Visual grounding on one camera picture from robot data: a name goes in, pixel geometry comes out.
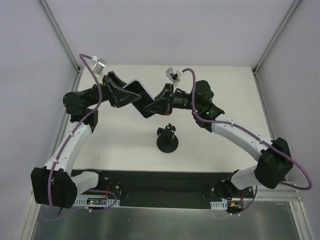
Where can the right aluminium frame post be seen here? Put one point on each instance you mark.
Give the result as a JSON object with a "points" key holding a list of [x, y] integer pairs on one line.
{"points": [[277, 34]]}

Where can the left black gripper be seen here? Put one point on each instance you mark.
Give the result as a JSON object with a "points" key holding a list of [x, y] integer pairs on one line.
{"points": [[109, 90]]}

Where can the front aluminium rail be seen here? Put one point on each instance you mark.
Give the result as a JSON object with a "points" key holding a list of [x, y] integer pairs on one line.
{"points": [[275, 192]]}

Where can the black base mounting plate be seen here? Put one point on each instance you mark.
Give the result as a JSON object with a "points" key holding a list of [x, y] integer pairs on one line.
{"points": [[160, 189]]}

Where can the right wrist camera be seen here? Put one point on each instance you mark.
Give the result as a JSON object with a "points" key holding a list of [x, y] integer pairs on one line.
{"points": [[174, 75]]}

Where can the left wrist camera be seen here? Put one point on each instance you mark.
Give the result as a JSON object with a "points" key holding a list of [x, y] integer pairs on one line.
{"points": [[98, 65]]}

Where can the right white cable duct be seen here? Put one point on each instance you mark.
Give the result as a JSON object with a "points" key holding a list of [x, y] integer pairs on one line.
{"points": [[219, 205]]}

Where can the black phone stand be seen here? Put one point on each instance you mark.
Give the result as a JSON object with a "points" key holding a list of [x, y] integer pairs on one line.
{"points": [[167, 142]]}

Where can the white cable duct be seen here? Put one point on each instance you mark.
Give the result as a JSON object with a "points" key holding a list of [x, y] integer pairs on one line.
{"points": [[219, 205], [84, 201]]}

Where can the left aluminium frame post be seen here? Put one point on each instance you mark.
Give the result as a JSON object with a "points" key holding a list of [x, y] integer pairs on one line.
{"points": [[58, 33]]}

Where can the left white cable duct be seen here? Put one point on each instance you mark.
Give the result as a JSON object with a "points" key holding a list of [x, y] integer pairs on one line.
{"points": [[84, 201]]}

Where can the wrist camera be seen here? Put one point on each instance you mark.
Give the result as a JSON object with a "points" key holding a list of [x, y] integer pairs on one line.
{"points": [[98, 65], [174, 75]]}

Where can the aluminium frame post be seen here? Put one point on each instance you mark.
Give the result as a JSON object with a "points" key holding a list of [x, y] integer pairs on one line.
{"points": [[58, 33], [277, 34]]}

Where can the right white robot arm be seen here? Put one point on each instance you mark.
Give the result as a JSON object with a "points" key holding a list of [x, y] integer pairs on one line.
{"points": [[271, 166]]}

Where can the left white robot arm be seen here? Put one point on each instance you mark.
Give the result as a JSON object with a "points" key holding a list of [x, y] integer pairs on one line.
{"points": [[82, 107]]}

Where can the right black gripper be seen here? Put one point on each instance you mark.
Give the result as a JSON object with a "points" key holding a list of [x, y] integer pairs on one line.
{"points": [[169, 99]]}

